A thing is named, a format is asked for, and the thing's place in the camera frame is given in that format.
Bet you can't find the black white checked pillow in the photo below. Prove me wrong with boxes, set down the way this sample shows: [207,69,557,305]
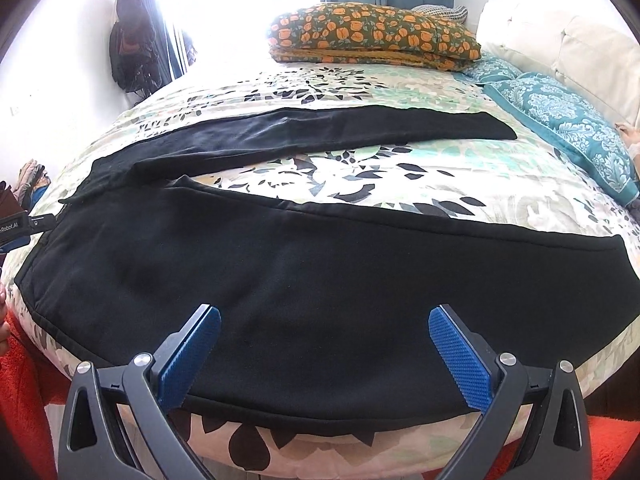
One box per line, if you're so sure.
[412,4,469,24]

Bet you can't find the orange shaggy rug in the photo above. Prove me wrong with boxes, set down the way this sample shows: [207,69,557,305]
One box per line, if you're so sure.
[0,310,640,480]

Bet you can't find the small teal damask pillow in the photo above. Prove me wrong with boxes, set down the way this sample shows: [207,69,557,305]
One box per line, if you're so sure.
[462,55,524,84]

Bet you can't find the large teal damask pillow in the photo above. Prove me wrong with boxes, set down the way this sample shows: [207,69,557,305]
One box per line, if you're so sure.
[482,72,640,207]

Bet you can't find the pile of clothes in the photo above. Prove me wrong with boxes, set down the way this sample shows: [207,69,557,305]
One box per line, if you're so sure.
[11,159,52,207]

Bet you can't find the white padded headboard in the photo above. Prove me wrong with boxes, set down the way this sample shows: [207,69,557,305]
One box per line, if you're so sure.
[475,0,640,131]

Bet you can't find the bed with floral leaf sheet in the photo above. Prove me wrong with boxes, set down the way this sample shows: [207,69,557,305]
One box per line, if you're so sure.
[0,57,640,467]

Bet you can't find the orange floral pillow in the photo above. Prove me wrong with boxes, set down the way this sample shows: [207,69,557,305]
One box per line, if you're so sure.
[267,2,482,72]

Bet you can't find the dark hanging bags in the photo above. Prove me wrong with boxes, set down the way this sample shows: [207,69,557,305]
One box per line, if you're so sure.
[109,0,162,98]

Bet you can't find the black pants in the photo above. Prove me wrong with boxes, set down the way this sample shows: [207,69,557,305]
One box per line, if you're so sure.
[15,107,628,438]

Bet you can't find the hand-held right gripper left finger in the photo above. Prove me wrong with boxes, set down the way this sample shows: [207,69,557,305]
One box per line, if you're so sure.
[59,304,222,480]

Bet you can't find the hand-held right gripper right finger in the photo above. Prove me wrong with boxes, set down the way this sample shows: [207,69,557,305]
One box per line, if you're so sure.
[428,304,587,480]

